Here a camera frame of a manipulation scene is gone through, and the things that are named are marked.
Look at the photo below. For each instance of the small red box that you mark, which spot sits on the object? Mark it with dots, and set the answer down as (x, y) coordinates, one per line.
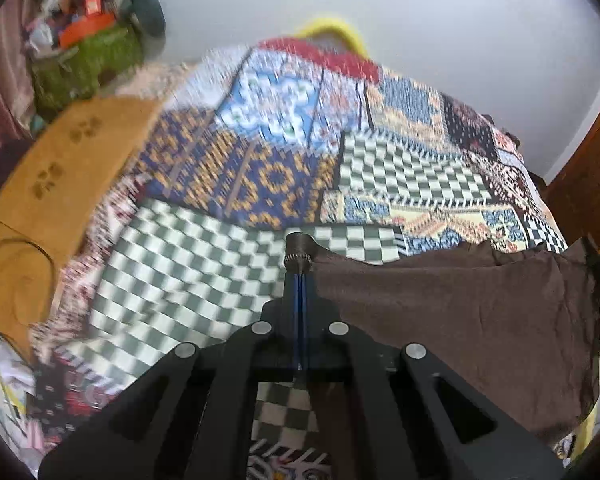
(93, 2)

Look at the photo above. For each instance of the yellow paw print blanket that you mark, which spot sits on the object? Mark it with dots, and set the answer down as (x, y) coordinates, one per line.
(65, 170)

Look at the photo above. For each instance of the grey-green plush toy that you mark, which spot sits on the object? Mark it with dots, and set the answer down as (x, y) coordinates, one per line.
(142, 2)

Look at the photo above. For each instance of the yellow foam tube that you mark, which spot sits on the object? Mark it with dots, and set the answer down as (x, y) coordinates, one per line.
(330, 24)

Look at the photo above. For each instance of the striped pink curtain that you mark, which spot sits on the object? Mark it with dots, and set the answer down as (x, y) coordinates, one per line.
(0, 60)

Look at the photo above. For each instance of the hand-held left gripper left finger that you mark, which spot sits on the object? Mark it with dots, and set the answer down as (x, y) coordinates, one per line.
(275, 345)

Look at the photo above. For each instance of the green printed storage bin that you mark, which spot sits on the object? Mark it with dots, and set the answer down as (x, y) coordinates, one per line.
(87, 65)

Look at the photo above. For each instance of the patchwork quilt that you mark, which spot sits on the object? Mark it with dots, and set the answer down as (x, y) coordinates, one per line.
(260, 180)

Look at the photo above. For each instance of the brown wooden door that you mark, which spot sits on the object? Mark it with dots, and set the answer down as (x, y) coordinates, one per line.
(585, 175)

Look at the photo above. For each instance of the brown garment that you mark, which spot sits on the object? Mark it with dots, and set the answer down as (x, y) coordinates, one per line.
(455, 310)

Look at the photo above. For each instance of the white printed cloth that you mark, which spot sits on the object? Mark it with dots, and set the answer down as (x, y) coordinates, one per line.
(2, 385)

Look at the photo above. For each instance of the orange box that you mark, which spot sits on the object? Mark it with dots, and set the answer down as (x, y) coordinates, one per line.
(87, 27)

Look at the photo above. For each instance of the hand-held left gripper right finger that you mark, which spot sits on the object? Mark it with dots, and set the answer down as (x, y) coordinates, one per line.
(330, 350)

